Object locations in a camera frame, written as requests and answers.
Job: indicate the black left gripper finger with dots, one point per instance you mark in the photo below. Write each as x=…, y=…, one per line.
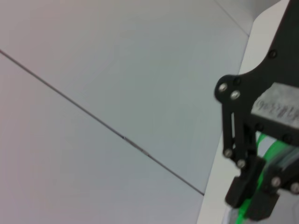
x=247, y=182
x=266, y=205

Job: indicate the clear green-zipper document bag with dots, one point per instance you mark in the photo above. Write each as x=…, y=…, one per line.
x=273, y=150

